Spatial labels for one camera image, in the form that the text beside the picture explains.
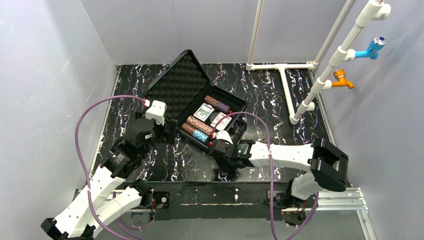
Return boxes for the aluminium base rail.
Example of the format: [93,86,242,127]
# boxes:
[61,187,377,240]

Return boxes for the red playing card deck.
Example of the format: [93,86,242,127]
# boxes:
[210,112,232,131]

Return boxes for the light blue chip stack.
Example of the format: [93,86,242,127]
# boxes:
[192,129,209,144]

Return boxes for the blue tap valve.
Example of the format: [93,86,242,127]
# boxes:
[354,36,387,60]

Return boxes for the brown black chip stack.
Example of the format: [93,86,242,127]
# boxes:
[204,95,219,108]

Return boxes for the purple poker chip stack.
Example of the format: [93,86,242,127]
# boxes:
[217,102,231,113]

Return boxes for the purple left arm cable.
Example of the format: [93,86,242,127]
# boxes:
[74,95,157,240]

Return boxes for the white pvc pipe frame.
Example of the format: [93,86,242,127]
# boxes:
[245,0,392,125]

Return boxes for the black foam-lined poker case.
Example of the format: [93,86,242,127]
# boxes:
[143,49,247,152]

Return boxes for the orange blue chip stack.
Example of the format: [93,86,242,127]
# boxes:
[186,116,213,136]

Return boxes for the red black chip stack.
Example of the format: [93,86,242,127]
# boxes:
[181,122,197,136]

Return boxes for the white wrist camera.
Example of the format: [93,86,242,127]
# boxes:
[212,130,233,144]
[144,99,167,126]

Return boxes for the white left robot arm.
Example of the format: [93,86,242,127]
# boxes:
[40,117,178,240]

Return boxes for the orange tap valve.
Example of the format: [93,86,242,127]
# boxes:
[331,69,355,89]

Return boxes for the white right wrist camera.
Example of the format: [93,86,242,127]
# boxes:
[212,130,233,144]

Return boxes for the blue playing card deck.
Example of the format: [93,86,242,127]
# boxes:
[193,103,215,122]

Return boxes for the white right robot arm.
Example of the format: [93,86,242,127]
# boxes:
[209,138,349,209]

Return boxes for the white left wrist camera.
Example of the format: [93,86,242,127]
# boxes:
[144,99,167,126]

